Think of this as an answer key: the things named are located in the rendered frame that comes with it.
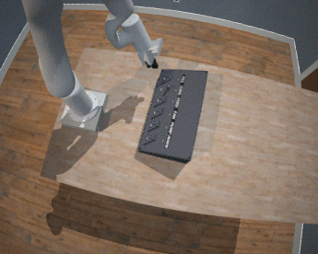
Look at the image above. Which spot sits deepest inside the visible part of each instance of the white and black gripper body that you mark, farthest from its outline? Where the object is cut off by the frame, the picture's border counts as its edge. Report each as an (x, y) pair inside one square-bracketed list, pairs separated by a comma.
[(146, 56)]

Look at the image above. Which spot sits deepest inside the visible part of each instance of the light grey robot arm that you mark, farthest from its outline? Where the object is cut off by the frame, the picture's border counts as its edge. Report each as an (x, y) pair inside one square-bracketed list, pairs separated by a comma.
[(44, 18)]

